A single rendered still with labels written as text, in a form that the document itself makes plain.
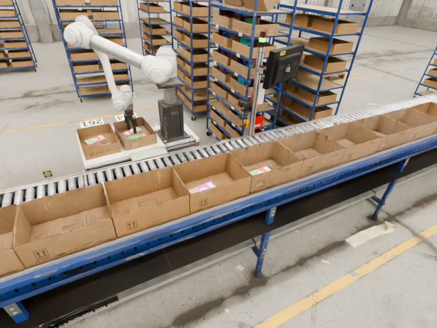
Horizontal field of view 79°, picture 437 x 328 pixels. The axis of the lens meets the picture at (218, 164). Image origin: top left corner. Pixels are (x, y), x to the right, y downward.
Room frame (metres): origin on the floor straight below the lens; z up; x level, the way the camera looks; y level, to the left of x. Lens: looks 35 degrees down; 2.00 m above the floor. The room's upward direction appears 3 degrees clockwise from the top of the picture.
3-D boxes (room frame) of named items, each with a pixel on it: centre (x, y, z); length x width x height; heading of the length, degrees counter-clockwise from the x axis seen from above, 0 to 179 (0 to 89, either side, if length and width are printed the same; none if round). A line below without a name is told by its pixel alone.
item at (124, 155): (2.16, 0.77, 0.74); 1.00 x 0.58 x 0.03; 121
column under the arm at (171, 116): (2.22, 0.45, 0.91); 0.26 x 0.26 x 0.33; 31
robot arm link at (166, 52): (2.21, 0.46, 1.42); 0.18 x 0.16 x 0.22; 178
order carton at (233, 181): (1.27, 0.04, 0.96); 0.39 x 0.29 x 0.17; 119
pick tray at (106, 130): (1.96, 1.04, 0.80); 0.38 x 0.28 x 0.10; 32
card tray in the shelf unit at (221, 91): (3.45, -0.08, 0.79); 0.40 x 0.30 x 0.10; 30
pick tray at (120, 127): (2.13, 0.78, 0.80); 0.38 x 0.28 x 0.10; 33
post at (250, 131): (2.29, -0.29, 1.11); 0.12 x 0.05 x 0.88; 119
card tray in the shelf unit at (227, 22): (3.44, -0.08, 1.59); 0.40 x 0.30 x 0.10; 27
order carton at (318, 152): (1.65, -0.65, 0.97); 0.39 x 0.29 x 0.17; 119
